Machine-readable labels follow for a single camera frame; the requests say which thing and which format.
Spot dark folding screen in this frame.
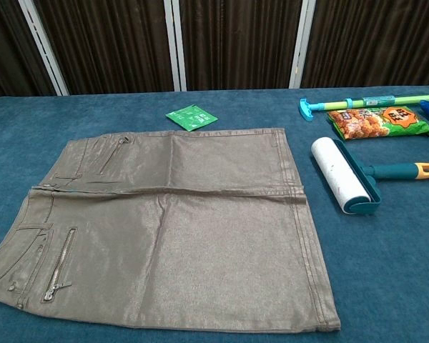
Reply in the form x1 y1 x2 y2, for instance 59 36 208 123
0 0 429 101

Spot green sachet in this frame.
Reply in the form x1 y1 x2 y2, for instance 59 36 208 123
164 104 219 132

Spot orange green snack bag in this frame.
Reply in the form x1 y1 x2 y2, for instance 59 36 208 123
327 105 429 141

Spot blue table cloth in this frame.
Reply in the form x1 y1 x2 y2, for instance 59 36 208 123
0 84 429 343

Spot teal white lint roller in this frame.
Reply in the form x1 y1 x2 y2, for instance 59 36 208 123
310 136 429 217

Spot shiny grey-brown skirt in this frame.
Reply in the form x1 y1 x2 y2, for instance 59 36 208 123
0 127 342 332

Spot green teal pump toy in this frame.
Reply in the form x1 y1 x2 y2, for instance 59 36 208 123
299 91 429 124

